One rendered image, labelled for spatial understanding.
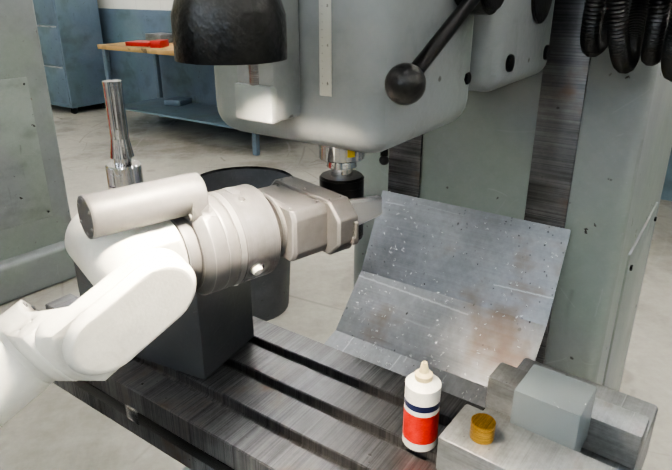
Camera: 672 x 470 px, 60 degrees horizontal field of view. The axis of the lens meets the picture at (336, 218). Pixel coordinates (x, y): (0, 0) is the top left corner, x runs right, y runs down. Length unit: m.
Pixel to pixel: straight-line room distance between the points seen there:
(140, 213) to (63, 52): 7.32
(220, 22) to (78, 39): 7.53
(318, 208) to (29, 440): 1.95
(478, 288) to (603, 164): 0.26
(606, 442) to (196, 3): 0.53
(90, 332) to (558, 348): 0.75
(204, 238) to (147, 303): 0.07
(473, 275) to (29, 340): 0.67
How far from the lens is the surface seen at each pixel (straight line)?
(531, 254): 0.94
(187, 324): 0.80
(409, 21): 0.49
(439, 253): 0.98
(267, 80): 0.48
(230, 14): 0.36
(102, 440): 2.29
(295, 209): 0.54
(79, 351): 0.47
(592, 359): 1.02
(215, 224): 0.50
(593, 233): 0.93
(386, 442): 0.75
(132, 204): 0.47
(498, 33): 0.63
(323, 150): 0.59
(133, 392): 0.85
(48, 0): 7.83
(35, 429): 2.43
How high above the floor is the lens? 1.44
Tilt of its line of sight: 21 degrees down
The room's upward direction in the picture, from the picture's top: straight up
